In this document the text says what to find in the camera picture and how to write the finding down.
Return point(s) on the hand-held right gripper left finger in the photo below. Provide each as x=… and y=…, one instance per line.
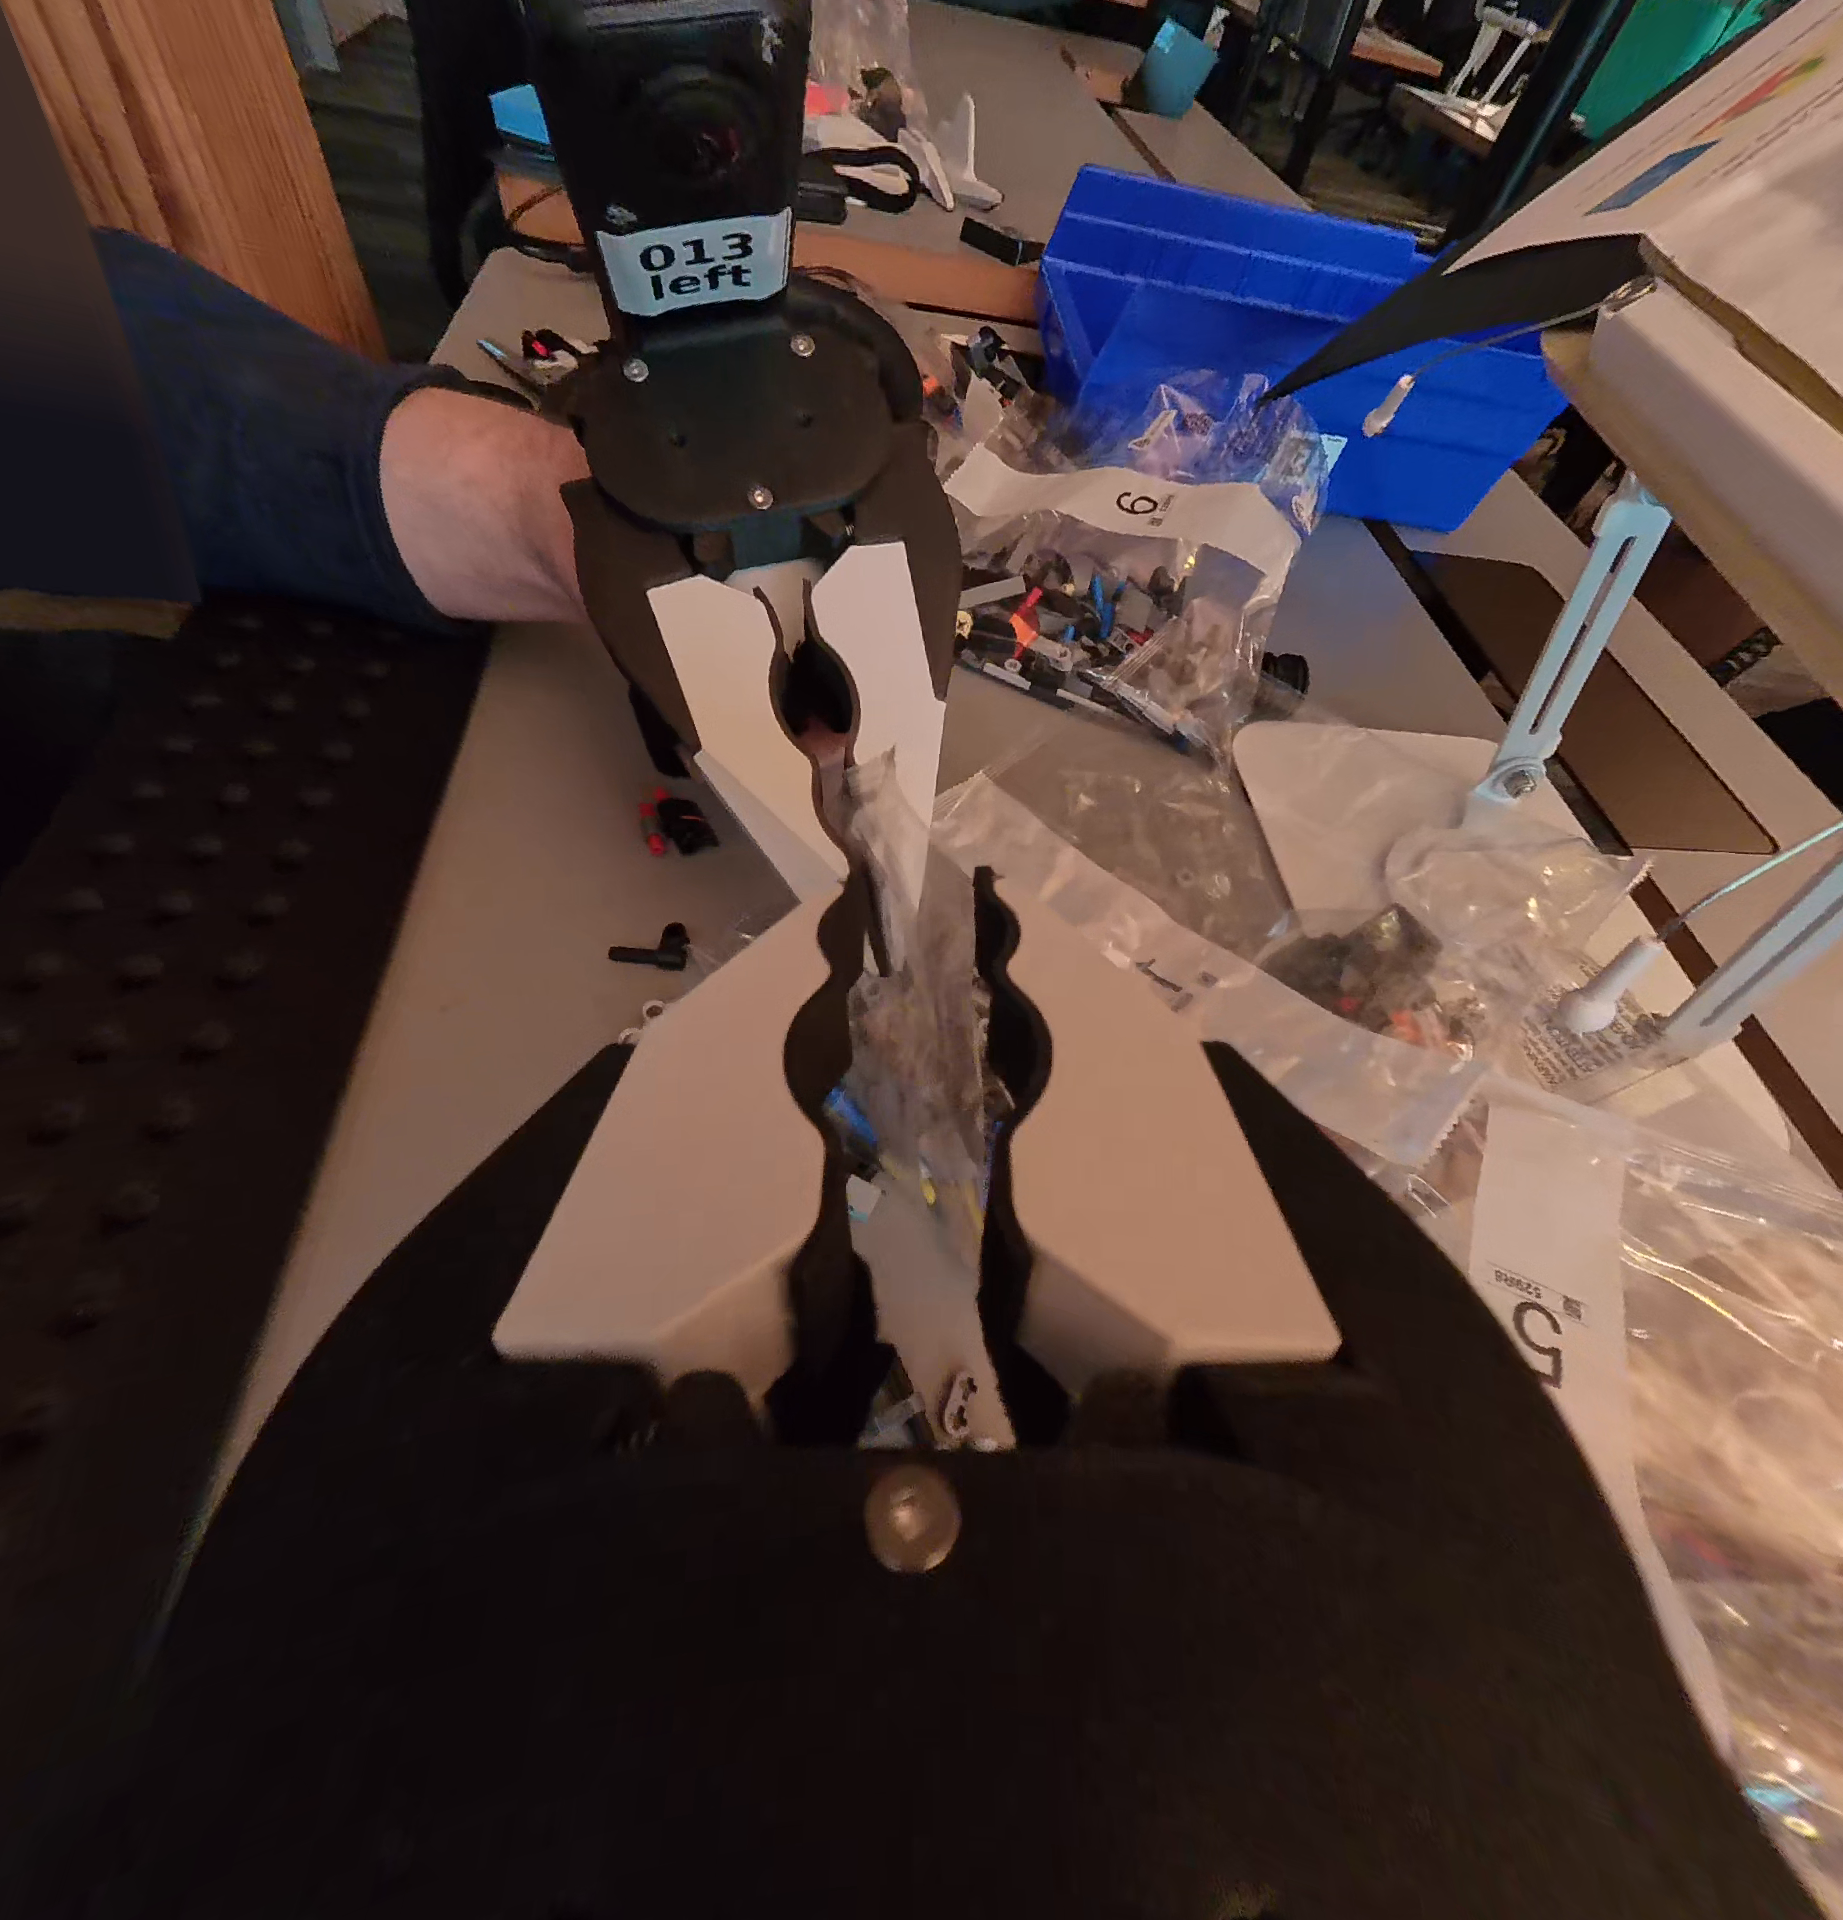
x=648, y=1205

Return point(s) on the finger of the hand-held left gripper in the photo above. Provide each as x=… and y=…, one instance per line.
x=894, y=644
x=713, y=674

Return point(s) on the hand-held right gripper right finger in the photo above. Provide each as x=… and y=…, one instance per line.
x=1180, y=1205

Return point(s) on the black lego subassembly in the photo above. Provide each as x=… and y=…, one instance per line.
x=1001, y=358

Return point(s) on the black lego tyre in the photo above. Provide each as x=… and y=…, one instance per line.
x=1286, y=687

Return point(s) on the person's left hand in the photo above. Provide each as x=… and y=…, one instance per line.
x=488, y=512

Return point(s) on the black piece with red pin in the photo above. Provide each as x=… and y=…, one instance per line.
x=684, y=828

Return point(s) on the small hand tool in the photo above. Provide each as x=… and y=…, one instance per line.
x=538, y=358

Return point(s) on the clear bag of dark pieces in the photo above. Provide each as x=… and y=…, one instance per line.
x=1130, y=604

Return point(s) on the black L connector with axle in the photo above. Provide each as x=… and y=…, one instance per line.
x=648, y=951

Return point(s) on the brown cardboard strip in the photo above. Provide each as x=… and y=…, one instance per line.
x=951, y=284

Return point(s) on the small black block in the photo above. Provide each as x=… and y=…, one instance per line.
x=1001, y=247

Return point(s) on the white pointed plastic object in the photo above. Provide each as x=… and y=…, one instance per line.
x=961, y=159

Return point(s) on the blue plastic bin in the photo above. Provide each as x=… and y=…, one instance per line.
x=1233, y=319

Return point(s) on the dark perforated panel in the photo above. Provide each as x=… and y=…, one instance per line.
x=140, y=1052

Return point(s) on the teal cup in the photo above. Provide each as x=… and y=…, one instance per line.
x=1180, y=69

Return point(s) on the wooden panel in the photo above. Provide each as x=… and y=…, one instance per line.
x=189, y=149

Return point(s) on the clear bag with white label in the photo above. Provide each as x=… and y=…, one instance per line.
x=1743, y=1428

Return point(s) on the beige book stand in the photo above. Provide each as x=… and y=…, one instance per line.
x=1717, y=450

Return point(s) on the black vertical post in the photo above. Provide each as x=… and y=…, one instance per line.
x=1534, y=123

